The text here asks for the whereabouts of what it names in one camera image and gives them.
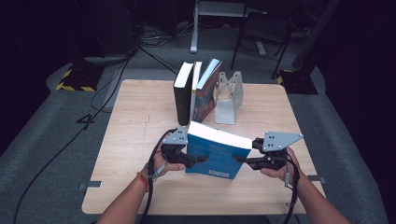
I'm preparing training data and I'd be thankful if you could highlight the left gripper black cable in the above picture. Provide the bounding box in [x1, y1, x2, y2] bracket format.
[141, 128, 178, 224]

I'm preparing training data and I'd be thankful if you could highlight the grey metal desk frame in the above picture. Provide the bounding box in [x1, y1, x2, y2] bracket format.
[190, 0, 268, 58]

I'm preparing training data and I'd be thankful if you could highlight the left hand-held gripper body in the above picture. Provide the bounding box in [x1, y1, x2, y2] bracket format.
[161, 125, 200, 170]

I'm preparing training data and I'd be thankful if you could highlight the straight black floor cable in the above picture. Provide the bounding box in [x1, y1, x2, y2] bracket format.
[136, 46, 179, 76]

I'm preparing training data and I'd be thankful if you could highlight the person's left hand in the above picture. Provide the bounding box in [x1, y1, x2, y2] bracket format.
[142, 150, 187, 184]

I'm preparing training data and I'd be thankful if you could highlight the thick black book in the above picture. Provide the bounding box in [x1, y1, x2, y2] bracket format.
[172, 61, 195, 126]

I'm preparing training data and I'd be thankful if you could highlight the grey flat base plate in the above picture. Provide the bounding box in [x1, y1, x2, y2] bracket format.
[83, 53, 135, 67]

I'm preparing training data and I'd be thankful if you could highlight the looped black floor cable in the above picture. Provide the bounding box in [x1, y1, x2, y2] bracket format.
[90, 62, 126, 114]

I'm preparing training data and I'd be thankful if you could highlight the dark equipment stand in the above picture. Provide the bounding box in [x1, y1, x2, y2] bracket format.
[73, 0, 138, 60]

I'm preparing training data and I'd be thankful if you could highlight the long black floor cable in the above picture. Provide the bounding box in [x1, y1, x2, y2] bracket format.
[12, 57, 134, 224]

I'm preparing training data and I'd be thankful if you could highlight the orange bracelet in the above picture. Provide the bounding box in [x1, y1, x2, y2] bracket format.
[135, 171, 151, 193]

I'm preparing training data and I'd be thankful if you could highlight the bundle of floor cables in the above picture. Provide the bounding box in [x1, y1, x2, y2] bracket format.
[136, 22, 194, 49]

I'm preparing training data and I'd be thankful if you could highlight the grey tape strip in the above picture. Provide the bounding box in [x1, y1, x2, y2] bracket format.
[307, 175, 327, 185]
[78, 180, 103, 191]

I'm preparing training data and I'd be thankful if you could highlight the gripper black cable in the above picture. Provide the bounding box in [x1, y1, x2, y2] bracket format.
[281, 152, 302, 224]
[141, 128, 178, 224]

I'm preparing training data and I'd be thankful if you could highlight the person's right hand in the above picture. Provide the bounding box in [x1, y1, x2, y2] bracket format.
[261, 147, 303, 185]

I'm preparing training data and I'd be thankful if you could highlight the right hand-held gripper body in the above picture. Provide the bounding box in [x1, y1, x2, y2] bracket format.
[255, 131, 304, 171]

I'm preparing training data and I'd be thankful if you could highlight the black yellow striped stand base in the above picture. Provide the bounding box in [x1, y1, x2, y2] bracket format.
[276, 68, 319, 96]
[55, 63, 106, 93]

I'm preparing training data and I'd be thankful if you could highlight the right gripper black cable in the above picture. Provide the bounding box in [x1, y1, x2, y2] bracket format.
[281, 152, 302, 224]

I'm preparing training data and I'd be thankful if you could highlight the grey wrist strap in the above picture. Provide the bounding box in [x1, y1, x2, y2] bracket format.
[151, 163, 167, 181]

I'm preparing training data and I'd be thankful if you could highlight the dark leaning post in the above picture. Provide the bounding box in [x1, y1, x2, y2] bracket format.
[290, 0, 342, 71]

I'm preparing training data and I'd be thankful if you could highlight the blue book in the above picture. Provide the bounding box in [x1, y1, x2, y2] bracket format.
[185, 120, 253, 180]

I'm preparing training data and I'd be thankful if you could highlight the black folding chair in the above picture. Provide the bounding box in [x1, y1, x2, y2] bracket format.
[230, 11, 295, 80]

